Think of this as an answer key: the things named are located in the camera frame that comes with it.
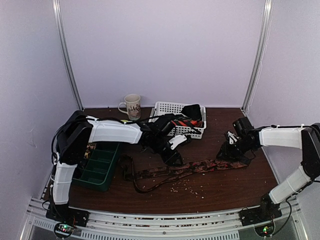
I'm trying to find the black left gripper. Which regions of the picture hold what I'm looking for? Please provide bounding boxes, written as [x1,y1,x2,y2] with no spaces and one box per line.
[151,135,184,167]

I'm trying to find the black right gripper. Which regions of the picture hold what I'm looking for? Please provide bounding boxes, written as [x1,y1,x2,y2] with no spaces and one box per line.
[216,138,254,162]

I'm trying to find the dark red patterned tie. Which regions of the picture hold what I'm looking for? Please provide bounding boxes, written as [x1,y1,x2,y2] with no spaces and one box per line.
[118,155,252,194]

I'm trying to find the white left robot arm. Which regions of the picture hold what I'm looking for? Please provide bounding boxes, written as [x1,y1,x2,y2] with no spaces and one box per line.
[50,110,188,222]

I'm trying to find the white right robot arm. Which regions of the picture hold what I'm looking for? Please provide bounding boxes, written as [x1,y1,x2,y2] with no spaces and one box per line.
[216,117,320,221]

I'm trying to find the white perforated plastic basket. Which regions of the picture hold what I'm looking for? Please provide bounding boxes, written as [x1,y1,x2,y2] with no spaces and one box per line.
[148,101,207,139]

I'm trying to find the orange navy striped tie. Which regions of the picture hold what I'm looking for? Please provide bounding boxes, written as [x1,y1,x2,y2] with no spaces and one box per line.
[172,119,204,128]

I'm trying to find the cream patterned mug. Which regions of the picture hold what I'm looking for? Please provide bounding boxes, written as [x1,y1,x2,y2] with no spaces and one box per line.
[117,93,141,121]

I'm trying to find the green compartment tray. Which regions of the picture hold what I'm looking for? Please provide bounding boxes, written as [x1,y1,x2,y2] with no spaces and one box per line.
[71,142,122,192]

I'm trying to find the rolled tie in tray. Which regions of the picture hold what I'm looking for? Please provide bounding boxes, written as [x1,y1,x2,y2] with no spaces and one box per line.
[84,142,97,159]

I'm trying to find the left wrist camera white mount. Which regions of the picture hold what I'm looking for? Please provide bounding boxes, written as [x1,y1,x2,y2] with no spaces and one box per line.
[168,134,192,150]

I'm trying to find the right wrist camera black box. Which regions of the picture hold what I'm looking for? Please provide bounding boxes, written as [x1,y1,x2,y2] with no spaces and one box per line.
[232,116,254,137]

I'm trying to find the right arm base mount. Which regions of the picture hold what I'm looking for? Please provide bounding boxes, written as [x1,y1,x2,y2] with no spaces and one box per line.
[238,206,282,238]

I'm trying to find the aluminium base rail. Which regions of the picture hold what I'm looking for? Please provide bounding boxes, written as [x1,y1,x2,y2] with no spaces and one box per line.
[19,196,308,240]

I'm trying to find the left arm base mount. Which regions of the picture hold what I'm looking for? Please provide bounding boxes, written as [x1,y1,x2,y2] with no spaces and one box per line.
[45,208,90,239]

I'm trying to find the right aluminium frame post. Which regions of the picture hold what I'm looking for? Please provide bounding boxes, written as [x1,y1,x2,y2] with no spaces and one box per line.
[242,0,273,114]

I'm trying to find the aluminium frame post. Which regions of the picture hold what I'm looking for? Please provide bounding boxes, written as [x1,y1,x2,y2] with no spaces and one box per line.
[242,0,273,114]
[52,0,84,110]

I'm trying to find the left aluminium frame post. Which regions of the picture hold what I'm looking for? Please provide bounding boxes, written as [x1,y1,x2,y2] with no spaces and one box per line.
[52,0,84,110]

